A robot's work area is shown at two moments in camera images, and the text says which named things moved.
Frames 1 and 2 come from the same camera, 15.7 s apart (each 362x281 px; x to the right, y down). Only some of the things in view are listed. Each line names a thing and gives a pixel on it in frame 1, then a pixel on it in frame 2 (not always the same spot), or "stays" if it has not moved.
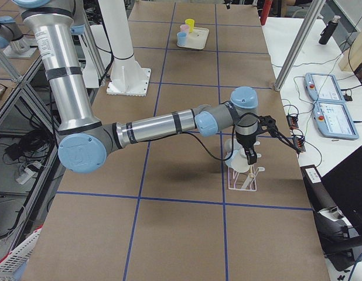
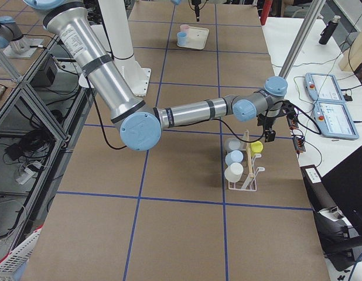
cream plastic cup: [240, 164] → [233, 172]
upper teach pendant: [321, 88] stays
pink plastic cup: [184, 28] stays
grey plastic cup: [228, 145] stays
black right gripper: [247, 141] → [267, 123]
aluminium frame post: [299, 44] stays
